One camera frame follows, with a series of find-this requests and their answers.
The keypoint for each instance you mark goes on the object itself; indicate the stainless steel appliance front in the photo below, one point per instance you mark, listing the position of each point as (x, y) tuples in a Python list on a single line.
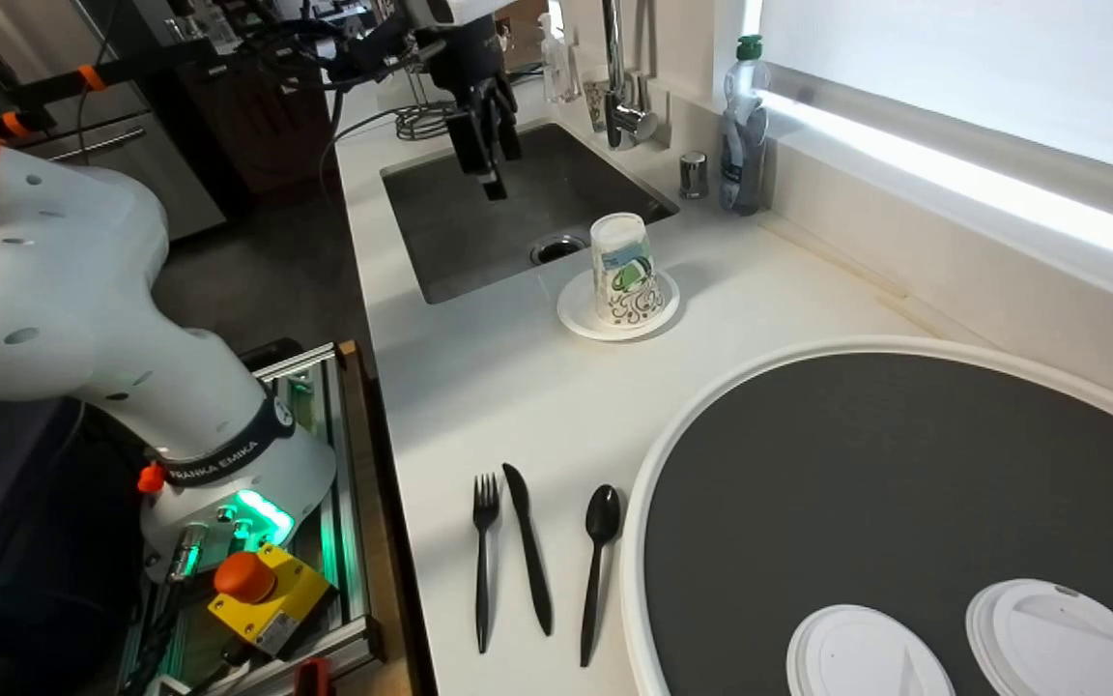
[(134, 160)]

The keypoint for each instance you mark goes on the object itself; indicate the round sink drain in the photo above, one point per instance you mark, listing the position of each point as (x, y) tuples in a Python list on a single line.
[(558, 248)]

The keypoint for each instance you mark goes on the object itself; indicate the stainless steel sink basin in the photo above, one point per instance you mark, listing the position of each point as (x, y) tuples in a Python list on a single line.
[(502, 232)]

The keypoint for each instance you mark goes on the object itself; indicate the glass-sided wooden robot stand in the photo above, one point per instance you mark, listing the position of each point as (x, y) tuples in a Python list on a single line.
[(348, 515)]

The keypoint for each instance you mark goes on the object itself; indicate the black plastic knife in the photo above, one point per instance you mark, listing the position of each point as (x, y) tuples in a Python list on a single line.
[(527, 548)]

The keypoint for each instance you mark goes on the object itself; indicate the green-capped plastic water bottle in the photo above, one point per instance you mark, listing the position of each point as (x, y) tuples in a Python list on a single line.
[(743, 141)]

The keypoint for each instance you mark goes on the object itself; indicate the chrome kitchen faucet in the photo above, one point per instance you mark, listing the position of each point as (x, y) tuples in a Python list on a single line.
[(634, 91)]

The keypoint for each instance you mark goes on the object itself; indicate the white window blind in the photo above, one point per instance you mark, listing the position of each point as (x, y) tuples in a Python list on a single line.
[(969, 62)]

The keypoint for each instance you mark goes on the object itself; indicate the white paper plate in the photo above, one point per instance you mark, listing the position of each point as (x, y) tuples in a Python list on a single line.
[(582, 316)]

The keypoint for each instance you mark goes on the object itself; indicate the black plastic spoon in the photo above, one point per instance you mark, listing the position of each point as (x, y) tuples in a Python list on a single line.
[(596, 553)]

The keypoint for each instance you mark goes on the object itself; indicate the dark wooden cabinet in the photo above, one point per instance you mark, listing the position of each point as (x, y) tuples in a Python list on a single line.
[(261, 119)]

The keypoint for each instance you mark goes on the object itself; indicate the yellow emergency stop box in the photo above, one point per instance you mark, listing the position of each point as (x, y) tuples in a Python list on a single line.
[(267, 592)]

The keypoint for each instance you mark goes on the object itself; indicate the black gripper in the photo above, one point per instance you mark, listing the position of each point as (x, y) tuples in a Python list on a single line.
[(474, 62)]

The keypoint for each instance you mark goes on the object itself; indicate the round black white-rimmed tray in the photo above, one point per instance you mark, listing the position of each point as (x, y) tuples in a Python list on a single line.
[(891, 515)]

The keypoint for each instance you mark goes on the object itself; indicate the black plastic fork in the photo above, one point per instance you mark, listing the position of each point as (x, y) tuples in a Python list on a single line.
[(483, 553)]

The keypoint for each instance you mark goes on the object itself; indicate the small metal cylinder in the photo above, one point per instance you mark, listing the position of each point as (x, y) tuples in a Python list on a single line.
[(693, 174)]

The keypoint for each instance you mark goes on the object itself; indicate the white plastic cup lid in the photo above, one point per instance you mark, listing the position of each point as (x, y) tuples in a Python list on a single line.
[(860, 650), (1060, 640)]

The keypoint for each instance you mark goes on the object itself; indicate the patterned paper cup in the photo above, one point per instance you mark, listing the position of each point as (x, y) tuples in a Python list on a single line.
[(621, 263)]

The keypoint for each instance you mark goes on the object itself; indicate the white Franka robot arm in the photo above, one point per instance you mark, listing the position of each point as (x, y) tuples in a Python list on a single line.
[(54, 284)]

